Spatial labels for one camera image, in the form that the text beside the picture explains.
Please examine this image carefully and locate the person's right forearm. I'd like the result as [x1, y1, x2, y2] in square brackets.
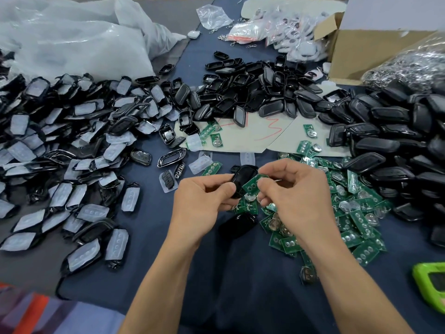
[306, 233, 414, 334]

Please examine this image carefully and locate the red blue striped bag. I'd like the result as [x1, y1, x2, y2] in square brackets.
[0, 282, 126, 334]

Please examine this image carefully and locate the pile of shells with pads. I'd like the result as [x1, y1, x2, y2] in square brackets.
[0, 51, 189, 276]

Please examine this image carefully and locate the person's left forearm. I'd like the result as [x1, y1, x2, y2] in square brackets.
[118, 233, 210, 334]

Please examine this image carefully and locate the clear bag with red label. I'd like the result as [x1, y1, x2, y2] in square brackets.
[226, 20, 268, 44]

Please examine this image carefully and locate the lone glossy black shell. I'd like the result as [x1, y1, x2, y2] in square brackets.
[219, 212, 257, 239]

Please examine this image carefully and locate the person's left hand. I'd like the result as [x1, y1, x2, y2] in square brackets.
[170, 173, 241, 249]

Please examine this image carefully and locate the clear bag of metal parts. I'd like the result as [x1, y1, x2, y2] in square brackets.
[362, 45, 445, 95]

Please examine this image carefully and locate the yellow-green object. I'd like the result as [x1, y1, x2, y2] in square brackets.
[412, 262, 445, 314]

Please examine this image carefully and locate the clear plastic film piece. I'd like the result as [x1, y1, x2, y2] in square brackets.
[189, 155, 214, 175]

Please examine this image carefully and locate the large open cardboard box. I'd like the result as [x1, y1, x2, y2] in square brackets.
[314, 0, 445, 86]

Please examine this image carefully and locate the pile of green circuit boards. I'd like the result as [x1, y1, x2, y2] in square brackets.
[198, 122, 387, 284]

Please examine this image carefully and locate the small crumpled clear plastic bag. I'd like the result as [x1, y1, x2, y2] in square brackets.
[197, 5, 234, 31]

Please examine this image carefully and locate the heap of clear parts bags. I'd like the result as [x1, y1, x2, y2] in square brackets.
[267, 9, 328, 63]

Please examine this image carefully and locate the pile of assembled black fobs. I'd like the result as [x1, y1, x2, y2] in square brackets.
[327, 76, 445, 248]

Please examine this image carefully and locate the pile of black shell halves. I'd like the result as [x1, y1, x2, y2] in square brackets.
[159, 51, 352, 147]

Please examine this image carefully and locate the large white plastic bag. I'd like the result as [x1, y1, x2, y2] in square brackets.
[0, 0, 187, 82]

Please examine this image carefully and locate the small green circuit board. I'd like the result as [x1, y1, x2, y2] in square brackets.
[243, 173, 265, 197]

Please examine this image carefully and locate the person's right hand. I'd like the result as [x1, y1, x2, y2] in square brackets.
[257, 158, 340, 249]

